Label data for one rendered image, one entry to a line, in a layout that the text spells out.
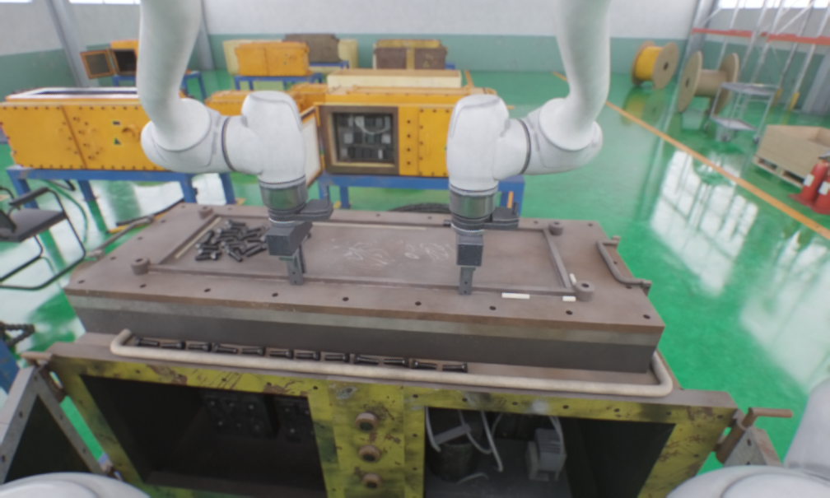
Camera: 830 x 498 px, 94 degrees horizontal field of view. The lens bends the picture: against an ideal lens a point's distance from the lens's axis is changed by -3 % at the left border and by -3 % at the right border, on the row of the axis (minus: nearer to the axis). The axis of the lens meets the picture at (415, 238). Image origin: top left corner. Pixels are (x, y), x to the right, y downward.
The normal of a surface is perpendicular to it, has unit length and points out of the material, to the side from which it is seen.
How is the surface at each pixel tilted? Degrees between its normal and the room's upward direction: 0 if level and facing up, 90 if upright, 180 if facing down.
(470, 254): 90
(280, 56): 90
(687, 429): 90
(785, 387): 0
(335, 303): 0
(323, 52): 90
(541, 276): 0
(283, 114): 76
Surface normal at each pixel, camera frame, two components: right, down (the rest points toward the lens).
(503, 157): 0.33, 0.46
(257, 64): -0.07, 0.49
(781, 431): 0.00, -0.87
